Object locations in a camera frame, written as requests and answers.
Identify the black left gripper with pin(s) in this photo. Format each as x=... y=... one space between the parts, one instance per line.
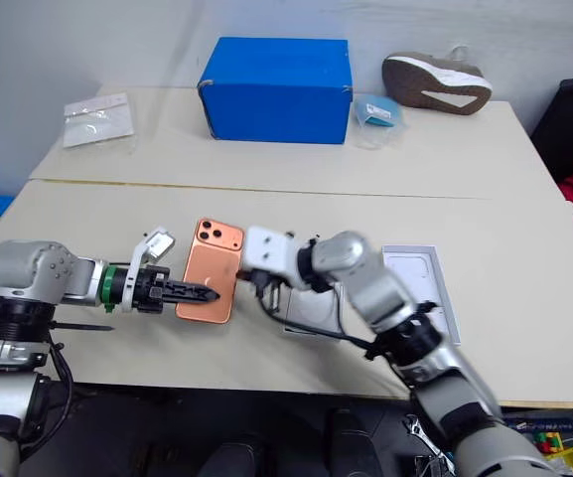
x=149 y=290

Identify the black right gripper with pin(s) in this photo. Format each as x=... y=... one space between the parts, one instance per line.
x=266 y=280

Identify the copper orange smartphone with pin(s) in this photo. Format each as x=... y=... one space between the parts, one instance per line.
x=206 y=278

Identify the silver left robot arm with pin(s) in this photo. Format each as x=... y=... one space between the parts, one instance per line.
x=15 y=268

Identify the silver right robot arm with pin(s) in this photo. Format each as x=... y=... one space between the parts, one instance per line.
x=380 y=288

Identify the white phone box lid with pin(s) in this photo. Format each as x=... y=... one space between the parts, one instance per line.
x=311 y=310

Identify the blue cardboard box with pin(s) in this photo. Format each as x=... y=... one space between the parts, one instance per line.
x=276 y=94

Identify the white phone box base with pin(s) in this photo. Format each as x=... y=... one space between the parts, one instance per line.
x=425 y=278

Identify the thin black pointed stick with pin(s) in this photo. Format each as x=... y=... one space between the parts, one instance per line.
x=82 y=327

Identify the dark rounded shape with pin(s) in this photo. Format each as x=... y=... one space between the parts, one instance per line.
x=234 y=459

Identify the clear bag with white paper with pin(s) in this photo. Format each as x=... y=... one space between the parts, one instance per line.
x=98 y=121

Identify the blue roll in plastic bag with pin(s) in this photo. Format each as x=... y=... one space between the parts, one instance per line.
x=375 y=111

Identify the silver wrench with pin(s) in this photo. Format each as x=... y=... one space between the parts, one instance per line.
x=427 y=444

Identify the brown white-soled sneaker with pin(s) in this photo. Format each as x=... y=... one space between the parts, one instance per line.
x=430 y=84

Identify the coloured toy blocks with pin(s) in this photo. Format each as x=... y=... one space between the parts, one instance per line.
x=549 y=442

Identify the black chair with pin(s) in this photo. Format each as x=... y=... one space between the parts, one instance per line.
x=571 y=129

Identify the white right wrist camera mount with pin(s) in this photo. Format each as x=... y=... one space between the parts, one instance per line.
x=266 y=248

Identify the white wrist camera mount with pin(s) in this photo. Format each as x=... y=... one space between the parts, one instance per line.
x=266 y=248
x=159 y=243

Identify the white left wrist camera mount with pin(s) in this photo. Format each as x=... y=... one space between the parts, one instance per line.
x=159 y=243

